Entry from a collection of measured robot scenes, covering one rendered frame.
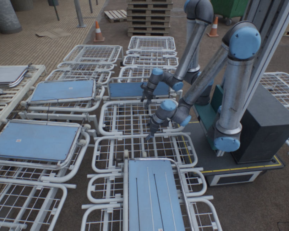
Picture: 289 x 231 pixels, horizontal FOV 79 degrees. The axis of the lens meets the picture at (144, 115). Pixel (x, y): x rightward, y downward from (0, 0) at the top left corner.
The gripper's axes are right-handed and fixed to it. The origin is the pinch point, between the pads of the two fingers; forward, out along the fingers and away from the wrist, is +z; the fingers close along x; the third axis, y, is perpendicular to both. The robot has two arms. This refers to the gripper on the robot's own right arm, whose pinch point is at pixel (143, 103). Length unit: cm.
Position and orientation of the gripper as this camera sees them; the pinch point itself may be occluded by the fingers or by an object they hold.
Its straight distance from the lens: 164.3
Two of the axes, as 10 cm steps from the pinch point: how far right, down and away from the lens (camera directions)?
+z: -3.6, 8.1, 4.6
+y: 9.0, 1.7, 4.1
